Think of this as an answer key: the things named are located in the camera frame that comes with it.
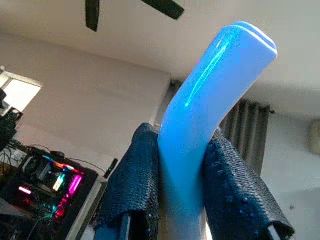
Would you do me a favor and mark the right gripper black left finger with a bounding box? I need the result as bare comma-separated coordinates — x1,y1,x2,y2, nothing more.
96,122,161,240

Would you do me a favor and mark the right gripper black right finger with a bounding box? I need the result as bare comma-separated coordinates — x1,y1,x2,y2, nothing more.
203,128,296,240

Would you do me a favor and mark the beige long-handled dustpan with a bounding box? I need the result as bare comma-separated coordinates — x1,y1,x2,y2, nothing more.
157,21,278,240

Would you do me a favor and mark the small black upright device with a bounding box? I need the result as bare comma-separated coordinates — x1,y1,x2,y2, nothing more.
106,158,119,180

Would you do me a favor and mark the grey pleated curtain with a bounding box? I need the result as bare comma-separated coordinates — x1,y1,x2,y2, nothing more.
219,99,273,181

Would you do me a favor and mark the computer case with coloured lights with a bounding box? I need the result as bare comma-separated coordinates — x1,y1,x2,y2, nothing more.
0,147,99,227

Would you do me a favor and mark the black equipment stack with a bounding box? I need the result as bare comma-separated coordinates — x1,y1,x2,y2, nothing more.
0,87,24,151

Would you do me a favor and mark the dark ceiling fan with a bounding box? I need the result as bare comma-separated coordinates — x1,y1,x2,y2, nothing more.
84,0,186,32

